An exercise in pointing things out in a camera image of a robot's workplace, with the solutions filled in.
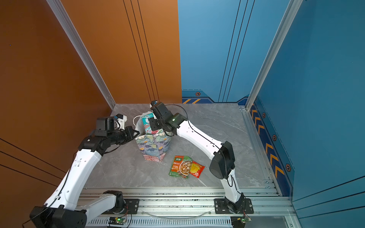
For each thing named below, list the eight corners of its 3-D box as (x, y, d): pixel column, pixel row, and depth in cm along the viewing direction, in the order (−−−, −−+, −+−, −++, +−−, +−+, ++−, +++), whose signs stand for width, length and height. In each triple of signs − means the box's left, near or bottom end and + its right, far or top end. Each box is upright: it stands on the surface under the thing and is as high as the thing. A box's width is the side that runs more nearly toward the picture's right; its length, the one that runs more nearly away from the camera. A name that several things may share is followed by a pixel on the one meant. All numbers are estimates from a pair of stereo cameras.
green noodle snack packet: (169, 174, 86) (168, 173, 85) (175, 155, 94) (175, 153, 93) (187, 179, 84) (187, 178, 83) (192, 159, 93) (192, 157, 91)
